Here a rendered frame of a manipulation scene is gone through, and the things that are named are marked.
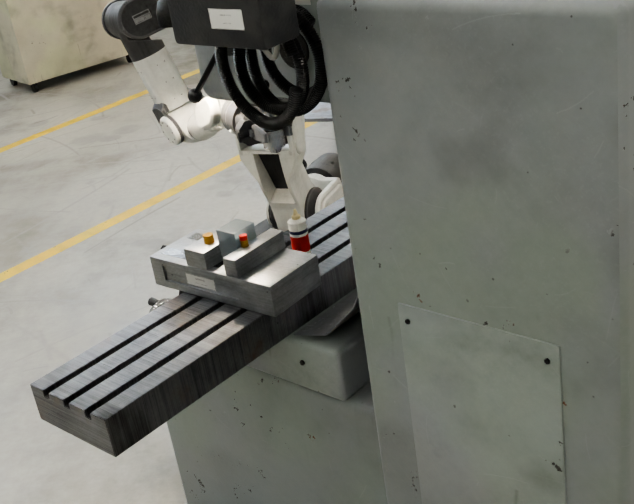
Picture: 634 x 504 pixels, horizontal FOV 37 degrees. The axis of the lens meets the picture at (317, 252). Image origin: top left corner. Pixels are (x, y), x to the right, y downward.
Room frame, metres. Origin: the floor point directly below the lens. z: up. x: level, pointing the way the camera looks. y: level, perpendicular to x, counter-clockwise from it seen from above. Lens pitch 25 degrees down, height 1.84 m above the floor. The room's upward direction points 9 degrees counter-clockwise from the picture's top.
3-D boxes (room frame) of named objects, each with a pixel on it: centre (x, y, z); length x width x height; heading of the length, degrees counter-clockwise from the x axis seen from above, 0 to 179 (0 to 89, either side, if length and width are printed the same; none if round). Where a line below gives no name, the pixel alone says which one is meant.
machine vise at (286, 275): (1.83, 0.18, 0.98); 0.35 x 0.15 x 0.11; 48
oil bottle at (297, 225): (1.92, 0.03, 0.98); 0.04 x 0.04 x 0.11
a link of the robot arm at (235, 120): (2.00, 0.09, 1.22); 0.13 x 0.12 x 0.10; 114
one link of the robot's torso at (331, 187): (2.81, 0.01, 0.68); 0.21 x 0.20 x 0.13; 154
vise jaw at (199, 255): (1.84, 0.20, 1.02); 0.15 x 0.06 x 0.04; 138
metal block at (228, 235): (1.80, 0.16, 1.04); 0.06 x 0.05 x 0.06; 138
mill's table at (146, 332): (1.91, 0.05, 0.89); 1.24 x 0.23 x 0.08; 135
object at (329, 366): (1.91, 0.05, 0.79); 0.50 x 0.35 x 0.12; 45
